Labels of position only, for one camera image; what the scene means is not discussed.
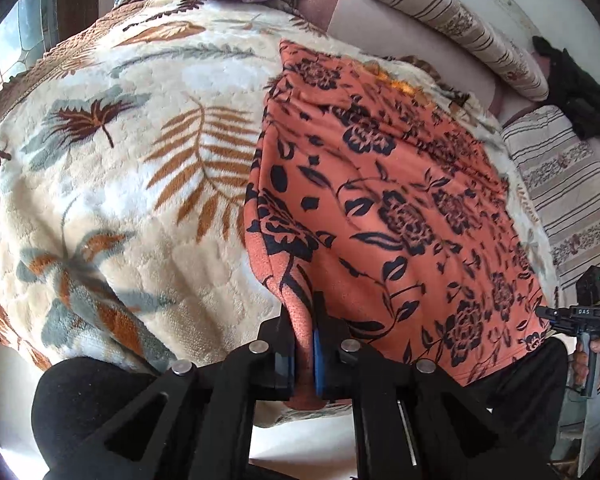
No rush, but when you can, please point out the orange floral garment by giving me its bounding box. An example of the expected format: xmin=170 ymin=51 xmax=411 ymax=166
xmin=244 ymin=40 xmax=547 ymax=410

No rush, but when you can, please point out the black clothing pile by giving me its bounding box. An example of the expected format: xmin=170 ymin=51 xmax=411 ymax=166
xmin=532 ymin=36 xmax=600 ymax=141

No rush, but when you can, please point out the person's right hand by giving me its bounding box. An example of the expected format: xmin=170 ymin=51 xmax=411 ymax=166
xmin=571 ymin=338 xmax=600 ymax=392

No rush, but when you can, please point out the striped beige flat pillow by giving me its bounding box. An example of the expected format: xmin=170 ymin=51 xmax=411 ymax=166
xmin=502 ymin=106 xmax=600 ymax=304

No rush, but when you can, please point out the cream leaf-pattern plush blanket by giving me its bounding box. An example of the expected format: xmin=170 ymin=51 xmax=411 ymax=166
xmin=0 ymin=0 xmax=562 ymax=428

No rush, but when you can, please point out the striped beige bolster pillow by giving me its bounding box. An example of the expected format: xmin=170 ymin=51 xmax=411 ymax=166
xmin=377 ymin=0 xmax=550 ymax=102

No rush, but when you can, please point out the window with patterned glass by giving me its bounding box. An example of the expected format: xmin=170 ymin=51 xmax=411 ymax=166
xmin=0 ymin=0 xmax=59 ymax=90

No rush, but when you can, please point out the pale pink bed sheet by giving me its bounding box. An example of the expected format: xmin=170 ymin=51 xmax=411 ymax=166
xmin=296 ymin=0 xmax=600 ymax=181

